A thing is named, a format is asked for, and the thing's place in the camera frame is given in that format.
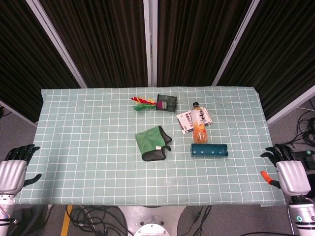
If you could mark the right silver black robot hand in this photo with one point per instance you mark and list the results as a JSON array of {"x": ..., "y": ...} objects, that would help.
[{"x": 292, "y": 177}]

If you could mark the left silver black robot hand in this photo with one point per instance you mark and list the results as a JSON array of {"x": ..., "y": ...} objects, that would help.
[{"x": 12, "y": 175}]

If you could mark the green cloth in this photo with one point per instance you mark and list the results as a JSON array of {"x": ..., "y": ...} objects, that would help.
[{"x": 148, "y": 141}]

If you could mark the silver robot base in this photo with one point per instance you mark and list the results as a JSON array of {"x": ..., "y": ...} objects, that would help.
[{"x": 150, "y": 221}]

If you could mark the black foot pedal unit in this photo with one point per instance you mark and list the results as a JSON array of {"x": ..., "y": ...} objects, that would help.
[{"x": 306, "y": 157}]

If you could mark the green checked tablecloth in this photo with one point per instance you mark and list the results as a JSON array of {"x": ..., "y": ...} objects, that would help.
[{"x": 86, "y": 147}]

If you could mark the teal roll-up case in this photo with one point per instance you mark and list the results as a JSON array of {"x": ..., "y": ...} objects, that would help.
[{"x": 209, "y": 150}]

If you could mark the orange drink bottle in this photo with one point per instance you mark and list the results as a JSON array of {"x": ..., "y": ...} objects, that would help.
[{"x": 200, "y": 125}]

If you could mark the dark curtain partition panel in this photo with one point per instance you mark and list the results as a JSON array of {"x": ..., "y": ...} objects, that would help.
[
  {"x": 278, "y": 54},
  {"x": 22, "y": 61},
  {"x": 103, "y": 44},
  {"x": 197, "y": 41}
]

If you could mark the white red printed card box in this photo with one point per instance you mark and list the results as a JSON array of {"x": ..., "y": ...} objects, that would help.
[{"x": 185, "y": 121}]

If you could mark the black mesh pen holder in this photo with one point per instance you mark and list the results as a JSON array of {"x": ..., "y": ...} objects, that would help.
[{"x": 168, "y": 102}]

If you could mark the red yellow green feather shuttlecock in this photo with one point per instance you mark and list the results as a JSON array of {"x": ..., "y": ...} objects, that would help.
[{"x": 142, "y": 101}]

